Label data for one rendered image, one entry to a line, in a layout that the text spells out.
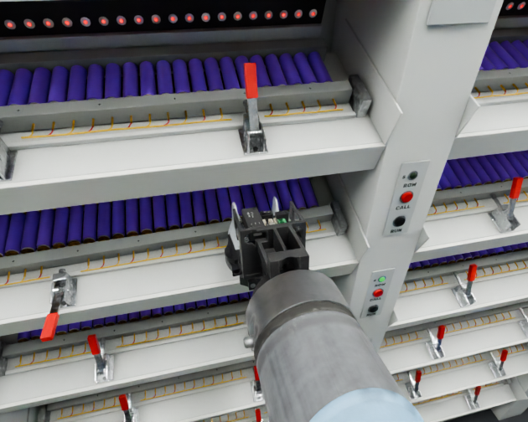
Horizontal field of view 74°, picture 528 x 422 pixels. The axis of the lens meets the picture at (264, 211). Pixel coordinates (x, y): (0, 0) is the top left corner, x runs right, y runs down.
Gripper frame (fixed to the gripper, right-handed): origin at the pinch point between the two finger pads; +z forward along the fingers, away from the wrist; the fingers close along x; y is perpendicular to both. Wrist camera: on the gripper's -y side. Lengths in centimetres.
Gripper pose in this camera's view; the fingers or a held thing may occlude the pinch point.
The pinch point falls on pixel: (251, 223)
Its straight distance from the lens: 51.4
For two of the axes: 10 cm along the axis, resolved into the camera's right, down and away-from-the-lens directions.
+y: -0.4, -8.8, -4.7
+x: -9.7, 1.4, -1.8
